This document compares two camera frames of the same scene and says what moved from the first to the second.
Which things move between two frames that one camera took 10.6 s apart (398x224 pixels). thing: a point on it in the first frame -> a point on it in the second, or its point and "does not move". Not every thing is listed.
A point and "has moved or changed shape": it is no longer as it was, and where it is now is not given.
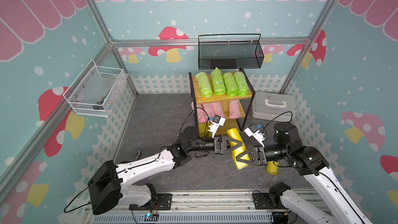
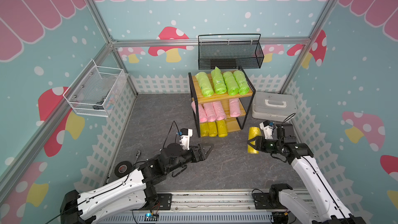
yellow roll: x=202 y=131 does not move
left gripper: x=221 y=150 -> x=202 y=156
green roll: x=219 y=87 does not move
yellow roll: x=233 y=133 has moved or changed shape
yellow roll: x=272 y=167 has moved or changed shape
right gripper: x=259 y=153 -> x=259 y=143
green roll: x=231 y=87 does not move
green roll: x=204 y=84 does not move
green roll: x=241 y=84 does not move
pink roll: x=218 y=110 does not move
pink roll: x=201 y=114 does not move
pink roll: x=209 y=111 does not move
